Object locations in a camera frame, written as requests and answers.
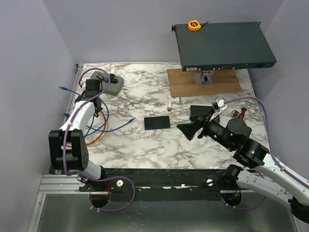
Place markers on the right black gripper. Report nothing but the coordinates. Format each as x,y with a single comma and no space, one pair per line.
189,128

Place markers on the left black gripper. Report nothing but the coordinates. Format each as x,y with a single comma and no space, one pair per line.
99,109

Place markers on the black TP-Link network switch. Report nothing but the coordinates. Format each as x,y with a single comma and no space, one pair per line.
199,110

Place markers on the red-brown handle tool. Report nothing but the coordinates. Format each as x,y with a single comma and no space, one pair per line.
237,114

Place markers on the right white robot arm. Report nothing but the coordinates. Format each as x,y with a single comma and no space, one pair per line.
276,183

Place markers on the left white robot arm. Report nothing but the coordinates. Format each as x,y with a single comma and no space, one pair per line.
68,149

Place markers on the grey case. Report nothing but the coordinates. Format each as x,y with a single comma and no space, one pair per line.
113,89

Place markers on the black T-shaped fitting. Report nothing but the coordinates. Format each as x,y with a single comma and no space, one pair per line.
106,78

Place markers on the white faucet pipe fitting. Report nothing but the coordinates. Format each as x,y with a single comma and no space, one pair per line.
171,101

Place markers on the wooden board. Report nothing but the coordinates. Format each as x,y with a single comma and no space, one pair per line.
189,84

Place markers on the grey metal stand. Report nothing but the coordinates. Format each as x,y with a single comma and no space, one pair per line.
204,78

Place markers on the dark green rack unit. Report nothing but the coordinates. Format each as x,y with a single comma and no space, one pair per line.
223,46

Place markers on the yellow tape measure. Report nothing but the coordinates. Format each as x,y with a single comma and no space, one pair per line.
194,25

